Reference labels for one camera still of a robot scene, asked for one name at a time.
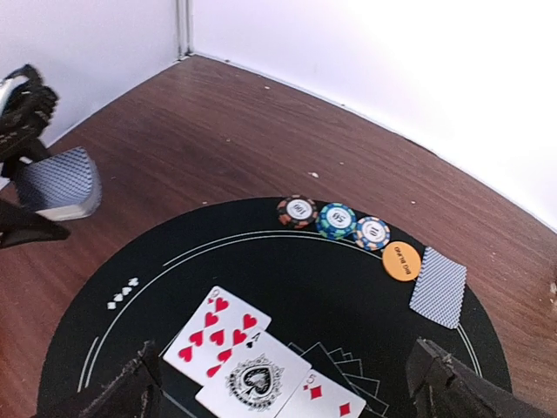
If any yellow big blind button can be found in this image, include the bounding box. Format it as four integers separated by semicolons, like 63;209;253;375
382;241;422;282

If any ace of spades card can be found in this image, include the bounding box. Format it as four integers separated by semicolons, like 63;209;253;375
195;327;312;418

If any aluminium frame post left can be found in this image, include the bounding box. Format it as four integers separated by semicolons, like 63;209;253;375
176;0;192;61

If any card dealt to big blind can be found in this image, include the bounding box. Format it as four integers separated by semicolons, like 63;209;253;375
409;246;467;329

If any diamonds face-up card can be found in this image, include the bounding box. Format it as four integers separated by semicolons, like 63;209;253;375
276;369;366;418

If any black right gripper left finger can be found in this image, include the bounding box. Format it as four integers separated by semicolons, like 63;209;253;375
64;340;162;417

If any round black poker mat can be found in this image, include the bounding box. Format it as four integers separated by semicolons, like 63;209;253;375
37;198;512;417

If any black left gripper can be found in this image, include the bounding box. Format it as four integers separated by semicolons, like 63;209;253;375
1;64;70;249

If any blue patterned card deck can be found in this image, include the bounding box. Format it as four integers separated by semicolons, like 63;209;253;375
14;147;102;221

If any blue white chip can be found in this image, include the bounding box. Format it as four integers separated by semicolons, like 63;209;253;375
353;216;391;252

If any green chip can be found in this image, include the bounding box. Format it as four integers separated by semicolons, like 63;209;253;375
316;202;357;240

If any nine of hearts card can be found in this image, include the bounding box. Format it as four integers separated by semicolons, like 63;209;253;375
163;287;272;386

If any brown chip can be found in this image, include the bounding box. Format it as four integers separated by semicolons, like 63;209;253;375
277;194;318;229

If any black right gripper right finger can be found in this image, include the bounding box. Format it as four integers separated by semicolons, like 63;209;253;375
406;338;550;418

